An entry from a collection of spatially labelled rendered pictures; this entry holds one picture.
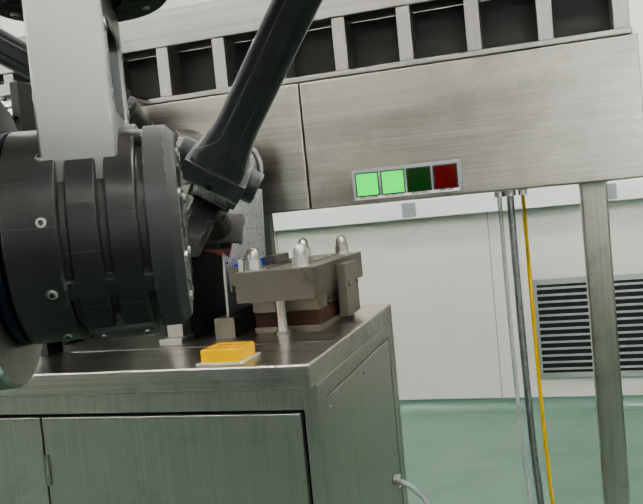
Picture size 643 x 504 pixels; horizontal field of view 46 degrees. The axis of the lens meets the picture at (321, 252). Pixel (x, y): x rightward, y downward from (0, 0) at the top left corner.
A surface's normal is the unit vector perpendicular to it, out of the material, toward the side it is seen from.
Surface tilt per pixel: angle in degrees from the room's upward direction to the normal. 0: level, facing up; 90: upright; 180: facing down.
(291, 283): 90
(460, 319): 90
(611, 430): 90
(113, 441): 90
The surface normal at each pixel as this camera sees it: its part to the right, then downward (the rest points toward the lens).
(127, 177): 0.09, -0.43
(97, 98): 0.15, 0.04
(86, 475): -0.28, 0.07
